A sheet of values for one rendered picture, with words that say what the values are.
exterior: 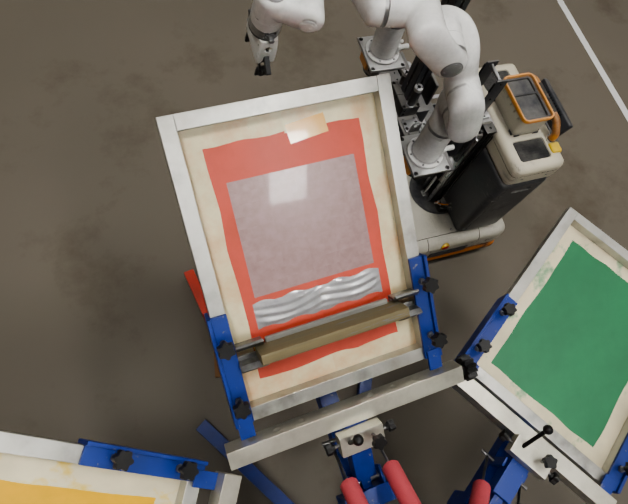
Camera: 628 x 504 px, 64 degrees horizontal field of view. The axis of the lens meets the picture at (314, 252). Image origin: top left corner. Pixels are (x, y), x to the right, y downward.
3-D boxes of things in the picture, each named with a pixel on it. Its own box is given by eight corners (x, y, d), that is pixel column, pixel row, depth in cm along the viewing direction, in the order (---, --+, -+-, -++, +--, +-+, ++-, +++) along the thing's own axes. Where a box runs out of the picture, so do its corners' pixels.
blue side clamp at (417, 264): (398, 255, 142) (410, 259, 135) (414, 250, 143) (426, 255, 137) (415, 351, 149) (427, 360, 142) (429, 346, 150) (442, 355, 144)
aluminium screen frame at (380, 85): (155, 118, 115) (155, 117, 112) (383, 75, 130) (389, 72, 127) (237, 419, 134) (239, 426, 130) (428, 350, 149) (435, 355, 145)
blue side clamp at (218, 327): (203, 313, 128) (206, 321, 121) (222, 307, 129) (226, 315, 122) (232, 417, 135) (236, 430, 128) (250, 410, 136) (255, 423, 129)
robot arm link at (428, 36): (450, 35, 127) (461, 84, 122) (369, 33, 124) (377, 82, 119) (478, -20, 112) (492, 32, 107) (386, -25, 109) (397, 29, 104)
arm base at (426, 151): (441, 133, 176) (460, 105, 161) (455, 164, 172) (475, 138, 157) (401, 140, 172) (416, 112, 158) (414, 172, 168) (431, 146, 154)
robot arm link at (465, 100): (482, -10, 118) (500, 53, 112) (467, 90, 153) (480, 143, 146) (421, 3, 120) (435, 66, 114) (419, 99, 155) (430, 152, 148)
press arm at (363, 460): (338, 418, 139) (345, 427, 134) (358, 411, 140) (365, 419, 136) (350, 472, 143) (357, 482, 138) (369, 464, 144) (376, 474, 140)
